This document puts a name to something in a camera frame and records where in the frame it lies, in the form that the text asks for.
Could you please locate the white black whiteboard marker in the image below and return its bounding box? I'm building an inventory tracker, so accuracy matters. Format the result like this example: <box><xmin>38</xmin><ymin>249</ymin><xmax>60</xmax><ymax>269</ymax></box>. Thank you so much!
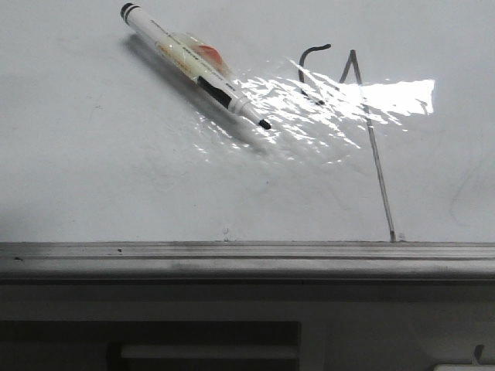
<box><xmin>121</xmin><ymin>3</ymin><xmax>271</xmax><ymax>130</ymax></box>

